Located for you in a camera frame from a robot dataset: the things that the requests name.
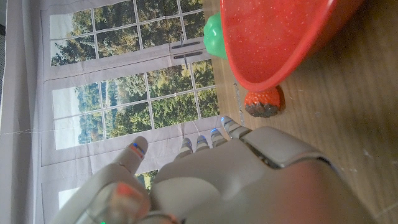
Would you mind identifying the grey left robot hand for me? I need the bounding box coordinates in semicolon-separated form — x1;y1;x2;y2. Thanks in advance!
49;115;379;224

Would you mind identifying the green toy apple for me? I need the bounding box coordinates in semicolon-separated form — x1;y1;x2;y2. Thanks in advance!
203;12;229;60

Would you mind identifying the red bowl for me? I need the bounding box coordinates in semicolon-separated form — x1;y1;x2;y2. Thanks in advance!
220;0;364;93

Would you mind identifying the printed window backdrop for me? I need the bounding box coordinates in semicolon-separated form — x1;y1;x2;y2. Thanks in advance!
0;0;221;224

